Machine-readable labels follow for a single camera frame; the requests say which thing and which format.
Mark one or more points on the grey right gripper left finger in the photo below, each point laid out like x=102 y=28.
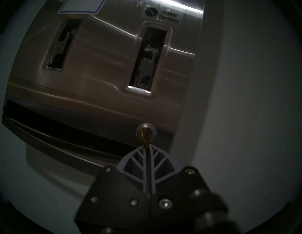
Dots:
x=118 y=198

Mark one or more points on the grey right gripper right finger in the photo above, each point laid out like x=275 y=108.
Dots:
x=179 y=188

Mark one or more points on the brass dispenser key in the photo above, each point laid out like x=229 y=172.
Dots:
x=145 y=139

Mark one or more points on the free tampon sticker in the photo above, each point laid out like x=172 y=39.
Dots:
x=165 y=15

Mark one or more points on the white label blue border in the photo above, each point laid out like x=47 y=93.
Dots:
x=77 y=6

